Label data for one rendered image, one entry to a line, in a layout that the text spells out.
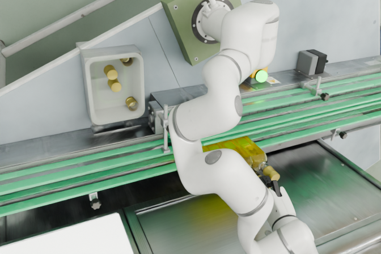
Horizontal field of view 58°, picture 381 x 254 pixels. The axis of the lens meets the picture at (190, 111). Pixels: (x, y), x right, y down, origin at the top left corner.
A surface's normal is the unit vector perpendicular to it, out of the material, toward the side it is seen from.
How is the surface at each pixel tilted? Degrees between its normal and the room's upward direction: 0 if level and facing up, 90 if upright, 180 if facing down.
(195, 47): 3
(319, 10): 0
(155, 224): 90
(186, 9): 3
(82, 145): 90
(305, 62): 90
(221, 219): 90
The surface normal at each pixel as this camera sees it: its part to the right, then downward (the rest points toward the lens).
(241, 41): -0.12, 0.51
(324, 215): 0.03, -0.88
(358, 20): 0.42, 0.45
